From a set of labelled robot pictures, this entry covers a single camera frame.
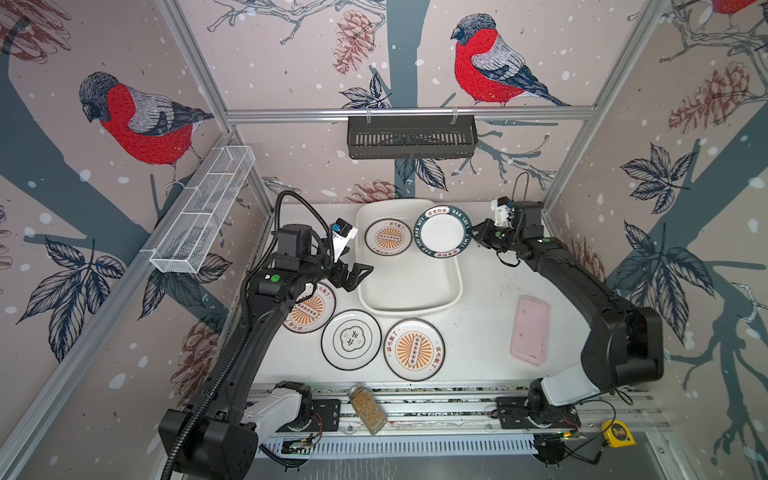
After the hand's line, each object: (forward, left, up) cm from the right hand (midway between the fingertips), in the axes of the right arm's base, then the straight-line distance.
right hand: (465, 232), depth 85 cm
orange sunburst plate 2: (-27, +15, -21) cm, 37 cm away
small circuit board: (-51, +43, -23) cm, 71 cm away
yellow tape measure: (-45, -34, -21) cm, 60 cm away
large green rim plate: (+3, +6, -3) cm, 7 cm away
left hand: (-15, +29, +7) cm, 34 cm away
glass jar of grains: (-45, +25, -16) cm, 54 cm away
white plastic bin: (-5, +16, -21) cm, 27 cm away
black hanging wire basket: (+39, +15, +8) cm, 43 cm away
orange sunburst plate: (+14, +25, -19) cm, 34 cm away
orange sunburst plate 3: (-17, +47, -20) cm, 54 cm away
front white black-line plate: (-26, +33, -20) cm, 46 cm away
